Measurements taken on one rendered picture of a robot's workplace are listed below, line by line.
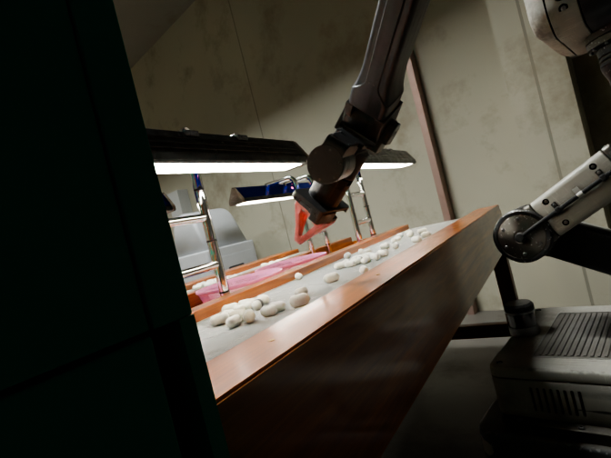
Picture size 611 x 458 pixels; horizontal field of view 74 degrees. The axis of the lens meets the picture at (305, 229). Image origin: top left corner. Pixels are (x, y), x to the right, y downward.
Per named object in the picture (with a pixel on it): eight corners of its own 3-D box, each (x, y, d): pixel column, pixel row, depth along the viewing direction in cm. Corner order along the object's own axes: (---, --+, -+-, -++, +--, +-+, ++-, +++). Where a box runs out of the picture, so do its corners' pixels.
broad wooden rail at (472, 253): (508, 244, 181) (498, 204, 180) (247, 684, 28) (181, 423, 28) (480, 249, 187) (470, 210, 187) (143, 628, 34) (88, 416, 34)
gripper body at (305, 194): (288, 198, 68) (309, 161, 65) (319, 194, 77) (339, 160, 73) (316, 222, 66) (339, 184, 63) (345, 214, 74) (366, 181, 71)
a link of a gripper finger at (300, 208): (276, 233, 74) (300, 190, 70) (298, 227, 80) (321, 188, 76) (303, 256, 71) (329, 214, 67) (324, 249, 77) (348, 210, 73)
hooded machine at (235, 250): (276, 326, 397) (245, 199, 397) (232, 348, 357) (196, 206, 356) (236, 327, 442) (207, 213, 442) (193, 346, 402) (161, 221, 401)
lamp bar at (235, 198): (317, 193, 221) (314, 180, 221) (243, 202, 169) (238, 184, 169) (305, 196, 225) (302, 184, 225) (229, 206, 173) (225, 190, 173)
